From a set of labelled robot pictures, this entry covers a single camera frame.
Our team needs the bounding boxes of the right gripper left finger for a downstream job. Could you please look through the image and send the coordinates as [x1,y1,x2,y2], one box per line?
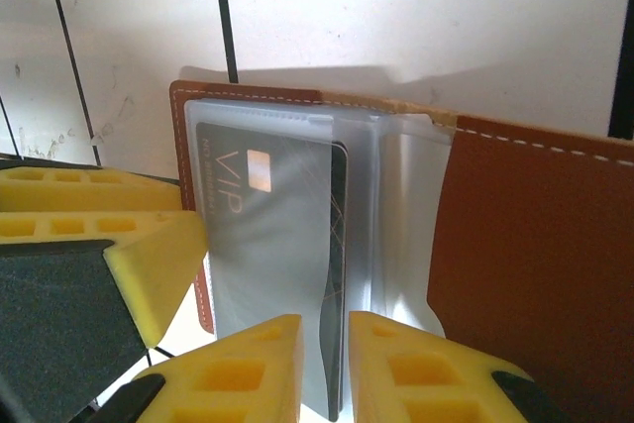
[96,313,304,423]

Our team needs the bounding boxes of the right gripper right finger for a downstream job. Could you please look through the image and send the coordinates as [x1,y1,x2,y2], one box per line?
[348,310,562,423]

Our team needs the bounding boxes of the brown leather card holder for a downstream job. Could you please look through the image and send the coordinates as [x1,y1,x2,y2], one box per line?
[169,79,634,423]

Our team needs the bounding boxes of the black VIP card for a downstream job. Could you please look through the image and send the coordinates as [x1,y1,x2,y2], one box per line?
[194,119,351,422]

